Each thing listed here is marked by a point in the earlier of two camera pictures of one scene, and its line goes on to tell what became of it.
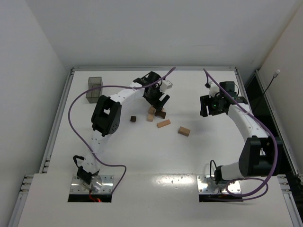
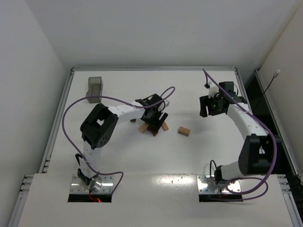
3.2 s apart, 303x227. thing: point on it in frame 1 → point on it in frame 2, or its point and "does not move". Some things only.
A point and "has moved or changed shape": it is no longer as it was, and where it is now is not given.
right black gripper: (204, 105) does not move
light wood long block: (164, 123) has moved or changed shape
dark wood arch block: (160, 114) has moved or changed shape
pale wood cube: (150, 117) has moved or changed shape
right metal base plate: (205, 185) does not move
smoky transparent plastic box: (93, 96) does not move
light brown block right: (184, 131) does not move
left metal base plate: (100, 183) does not move
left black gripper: (155, 97) → (154, 121)
